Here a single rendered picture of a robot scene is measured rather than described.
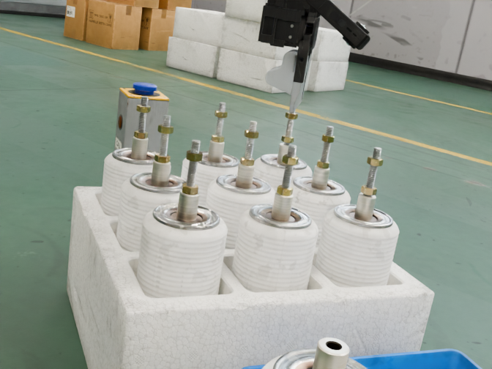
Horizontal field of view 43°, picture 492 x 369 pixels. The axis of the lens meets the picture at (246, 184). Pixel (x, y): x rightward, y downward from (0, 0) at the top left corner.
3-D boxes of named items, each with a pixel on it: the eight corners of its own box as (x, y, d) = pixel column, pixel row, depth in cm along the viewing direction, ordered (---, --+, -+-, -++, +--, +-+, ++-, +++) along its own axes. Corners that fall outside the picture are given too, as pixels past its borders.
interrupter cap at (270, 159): (292, 158, 105) (293, 154, 105) (315, 172, 99) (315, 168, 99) (252, 157, 102) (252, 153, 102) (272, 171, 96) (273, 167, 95)
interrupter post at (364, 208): (359, 222, 78) (364, 198, 77) (349, 215, 81) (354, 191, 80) (375, 222, 79) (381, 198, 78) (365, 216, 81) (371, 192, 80)
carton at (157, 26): (171, 51, 475) (176, 10, 466) (148, 50, 456) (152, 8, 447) (144, 45, 491) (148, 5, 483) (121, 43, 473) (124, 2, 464)
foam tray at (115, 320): (111, 460, 68) (127, 312, 63) (66, 290, 102) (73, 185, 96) (404, 414, 83) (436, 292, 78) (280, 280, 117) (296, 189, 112)
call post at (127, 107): (110, 271, 110) (127, 97, 101) (103, 255, 116) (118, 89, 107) (150, 270, 113) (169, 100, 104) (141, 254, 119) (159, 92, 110)
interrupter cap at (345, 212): (350, 230, 75) (351, 225, 75) (323, 208, 82) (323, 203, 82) (403, 230, 78) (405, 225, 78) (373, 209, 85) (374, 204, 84)
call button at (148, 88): (135, 97, 103) (135, 85, 103) (129, 92, 107) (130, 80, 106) (158, 99, 105) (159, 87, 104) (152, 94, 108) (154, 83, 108)
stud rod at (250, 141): (249, 175, 85) (258, 121, 83) (247, 177, 84) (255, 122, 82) (242, 173, 85) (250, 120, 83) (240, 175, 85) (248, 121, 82)
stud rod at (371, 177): (364, 203, 80) (376, 146, 78) (370, 206, 79) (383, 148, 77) (359, 204, 79) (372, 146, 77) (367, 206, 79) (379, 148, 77)
